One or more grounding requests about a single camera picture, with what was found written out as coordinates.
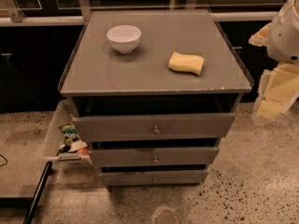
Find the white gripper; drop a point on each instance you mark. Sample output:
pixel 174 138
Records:
pixel 285 36

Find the grey top drawer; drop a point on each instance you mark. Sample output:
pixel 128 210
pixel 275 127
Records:
pixel 153 127

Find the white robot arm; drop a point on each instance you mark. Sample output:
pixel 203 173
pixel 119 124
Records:
pixel 283 36

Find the grey middle drawer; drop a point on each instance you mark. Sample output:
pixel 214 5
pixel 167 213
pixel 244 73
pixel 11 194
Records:
pixel 153 156

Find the grey drawer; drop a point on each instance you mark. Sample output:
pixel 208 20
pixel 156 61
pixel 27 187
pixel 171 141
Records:
pixel 153 178
pixel 153 127
pixel 153 156

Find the grey bottom drawer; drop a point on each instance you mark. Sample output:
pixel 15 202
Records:
pixel 153 178

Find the green snack bag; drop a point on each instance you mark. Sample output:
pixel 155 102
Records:
pixel 70 133

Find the black pole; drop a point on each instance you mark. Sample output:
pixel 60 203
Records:
pixel 38 193

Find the grey drawer cabinet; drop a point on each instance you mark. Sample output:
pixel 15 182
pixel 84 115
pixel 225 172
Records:
pixel 100 81

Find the yellow sponge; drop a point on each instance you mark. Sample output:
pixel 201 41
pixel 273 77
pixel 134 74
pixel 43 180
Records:
pixel 186 63

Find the white ceramic bowl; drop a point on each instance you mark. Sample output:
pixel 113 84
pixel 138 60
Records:
pixel 124 38

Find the white railing bar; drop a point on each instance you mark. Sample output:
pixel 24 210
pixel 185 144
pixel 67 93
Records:
pixel 78 20

